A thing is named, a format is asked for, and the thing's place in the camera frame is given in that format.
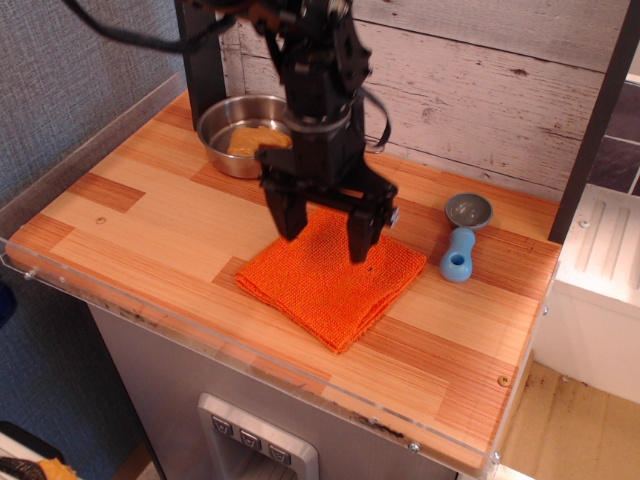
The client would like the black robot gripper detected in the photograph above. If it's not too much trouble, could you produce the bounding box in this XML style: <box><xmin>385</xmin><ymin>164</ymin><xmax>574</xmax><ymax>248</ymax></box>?
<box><xmin>256</xmin><ymin>112</ymin><xmax>399</xmax><ymax>264</ymax></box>

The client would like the orange cloth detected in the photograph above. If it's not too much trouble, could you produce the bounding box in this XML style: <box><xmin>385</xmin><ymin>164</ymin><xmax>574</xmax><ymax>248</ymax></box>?
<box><xmin>236</xmin><ymin>208</ymin><xmax>426</xmax><ymax>353</ymax></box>

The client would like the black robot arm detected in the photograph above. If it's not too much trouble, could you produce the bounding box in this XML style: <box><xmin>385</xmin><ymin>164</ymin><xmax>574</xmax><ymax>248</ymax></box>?
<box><xmin>192</xmin><ymin>1</ymin><xmax>398</xmax><ymax>263</ymax></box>

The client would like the tan food piece in bowl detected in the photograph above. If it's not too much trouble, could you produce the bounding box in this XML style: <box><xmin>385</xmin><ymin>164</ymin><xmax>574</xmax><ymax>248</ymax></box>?
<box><xmin>227</xmin><ymin>126</ymin><xmax>292</xmax><ymax>157</ymax></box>

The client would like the stainless steel bowl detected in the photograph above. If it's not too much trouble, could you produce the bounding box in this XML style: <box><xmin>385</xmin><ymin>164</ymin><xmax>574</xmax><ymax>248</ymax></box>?
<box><xmin>197</xmin><ymin>95</ymin><xmax>291</xmax><ymax>179</ymax></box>

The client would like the clear acrylic edge guard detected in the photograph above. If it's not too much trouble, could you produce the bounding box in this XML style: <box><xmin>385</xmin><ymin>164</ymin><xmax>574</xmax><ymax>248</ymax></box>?
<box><xmin>1</xmin><ymin>240</ymin><xmax>500</xmax><ymax>479</ymax></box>

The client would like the grey toy fridge cabinet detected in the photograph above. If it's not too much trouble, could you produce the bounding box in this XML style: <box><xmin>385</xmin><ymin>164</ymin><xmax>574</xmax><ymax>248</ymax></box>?
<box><xmin>90</xmin><ymin>307</ymin><xmax>457</xmax><ymax>479</ymax></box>

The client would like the white toy sink unit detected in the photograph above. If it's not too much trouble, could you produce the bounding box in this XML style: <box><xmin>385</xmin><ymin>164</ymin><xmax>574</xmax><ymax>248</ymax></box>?
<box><xmin>533</xmin><ymin>185</ymin><xmax>639</xmax><ymax>402</ymax></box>

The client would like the blue handled grey spoon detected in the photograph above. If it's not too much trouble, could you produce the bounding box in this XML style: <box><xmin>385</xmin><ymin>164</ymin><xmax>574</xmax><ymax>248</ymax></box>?
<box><xmin>439</xmin><ymin>192</ymin><xmax>494</xmax><ymax>283</ymax></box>

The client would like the dark left frame post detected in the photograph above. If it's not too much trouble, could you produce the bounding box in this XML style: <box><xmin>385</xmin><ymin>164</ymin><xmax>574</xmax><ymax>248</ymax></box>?
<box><xmin>175</xmin><ymin>1</ymin><xmax>227</xmax><ymax>128</ymax></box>

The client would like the dark frame post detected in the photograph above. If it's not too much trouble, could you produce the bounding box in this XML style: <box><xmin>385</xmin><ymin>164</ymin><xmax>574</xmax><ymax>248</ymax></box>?
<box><xmin>175</xmin><ymin>1</ymin><xmax>227</xmax><ymax>128</ymax></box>
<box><xmin>548</xmin><ymin>0</ymin><xmax>639</xmax><ymax>244</ymax></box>

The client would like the black sleeved cable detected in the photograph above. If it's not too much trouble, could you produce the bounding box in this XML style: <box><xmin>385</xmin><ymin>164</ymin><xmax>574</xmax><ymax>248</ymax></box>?
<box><xmin>62</xmin><ymin>0</ymin><xmax>236</xmax><ymax>54</ymax></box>

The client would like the dark right frame post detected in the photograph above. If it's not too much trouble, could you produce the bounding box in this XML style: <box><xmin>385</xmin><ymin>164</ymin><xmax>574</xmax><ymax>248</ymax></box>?
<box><xmin>548</xmin><ymin>0</ymin><xmax>639</xmax><ymax>244</ymax></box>

